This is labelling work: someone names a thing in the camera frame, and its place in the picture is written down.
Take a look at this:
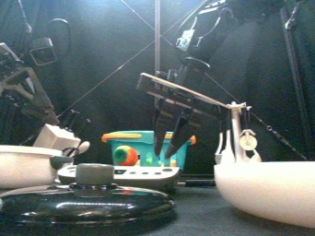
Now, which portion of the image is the white toy spatula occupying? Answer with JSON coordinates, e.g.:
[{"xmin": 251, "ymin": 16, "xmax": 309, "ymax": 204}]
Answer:
[{"xmin": 219, "ymin": 123, "xmax": 237, "ymax": 164}]

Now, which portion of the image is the black toy knife handle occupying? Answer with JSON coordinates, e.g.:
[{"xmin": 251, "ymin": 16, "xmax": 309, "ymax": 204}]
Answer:
[{"xmin": 60, "ymin": 109, "xmax": 82, "ymax": 131}]

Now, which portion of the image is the metal frame pole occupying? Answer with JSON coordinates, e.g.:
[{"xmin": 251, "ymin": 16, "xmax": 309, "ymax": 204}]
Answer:
[{"xmin": 154, "ymin": 0, "xmax": 163, "ymax": 75}]

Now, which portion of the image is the grey white toy stove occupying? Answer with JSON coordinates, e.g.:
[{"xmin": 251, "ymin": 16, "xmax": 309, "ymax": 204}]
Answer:
[{"xmin": 56, "ymin": 165, "xmax": 182, "ymax": 194}]

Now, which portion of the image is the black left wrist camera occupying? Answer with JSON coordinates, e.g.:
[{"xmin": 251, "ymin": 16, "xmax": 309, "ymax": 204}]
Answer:
[{"xmin": 28, "ymin": 18, "xmax": 71, "ymax": 66}]

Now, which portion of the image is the teal basket orange rim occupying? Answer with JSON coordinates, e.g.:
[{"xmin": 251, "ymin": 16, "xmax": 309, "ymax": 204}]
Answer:
[{"xmin": 102, "ymin": 130, "xmax": 198, "ymax": 171}]

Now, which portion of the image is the orange green toy donut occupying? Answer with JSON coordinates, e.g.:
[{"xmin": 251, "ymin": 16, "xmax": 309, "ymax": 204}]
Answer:
[{"xmin": 113, "ymin": 145, "xmax": 141, "ymax": 167}]

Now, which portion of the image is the black glass lid grey knob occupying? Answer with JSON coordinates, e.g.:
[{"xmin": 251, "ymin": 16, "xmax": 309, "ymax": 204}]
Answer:
[{"xmin": 0, "ymin": 162, "xmax": 179, "ymax": 230}]

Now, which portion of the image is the large white bowl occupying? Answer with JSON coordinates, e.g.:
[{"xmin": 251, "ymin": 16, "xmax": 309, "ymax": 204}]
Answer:
[{"xmin": 213, "ymin": 160, "xmax": 315, "ymax": 229}]

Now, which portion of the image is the black frame bar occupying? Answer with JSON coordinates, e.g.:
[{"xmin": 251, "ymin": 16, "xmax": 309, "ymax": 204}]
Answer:
[{"xmin": 279, "ymin": 6, "xmax": 315, "ymax": 155}]

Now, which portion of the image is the thin black cable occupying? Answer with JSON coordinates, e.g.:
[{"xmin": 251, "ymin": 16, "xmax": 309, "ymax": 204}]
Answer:
[{"xmin": 203, "ymin": 73, "xmax": 310, "ymax": 162}]

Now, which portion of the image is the white toy pizza cutter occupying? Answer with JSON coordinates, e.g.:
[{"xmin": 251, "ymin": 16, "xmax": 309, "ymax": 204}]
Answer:
[{"xmin": 239, "ymin": 106, "xmax": 261, "ymax": 152}]

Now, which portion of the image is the white knife block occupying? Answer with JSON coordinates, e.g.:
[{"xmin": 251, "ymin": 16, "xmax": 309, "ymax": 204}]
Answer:
[{"xmin": 32, "ymin": 123, "xmax": 83, "ymax": 152}]

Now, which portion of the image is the white utensil rack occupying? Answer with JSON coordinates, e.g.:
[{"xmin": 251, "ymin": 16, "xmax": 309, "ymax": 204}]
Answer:
[{"xmin": 214, "ymin": 100, "xmax": 263, "ymax": 164}]

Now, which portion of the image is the white toy pot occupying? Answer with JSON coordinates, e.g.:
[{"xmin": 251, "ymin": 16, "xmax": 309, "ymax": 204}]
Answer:
[{"xmin": 0, "ymin": 144, "xmax": 75, "ymax": 190}]

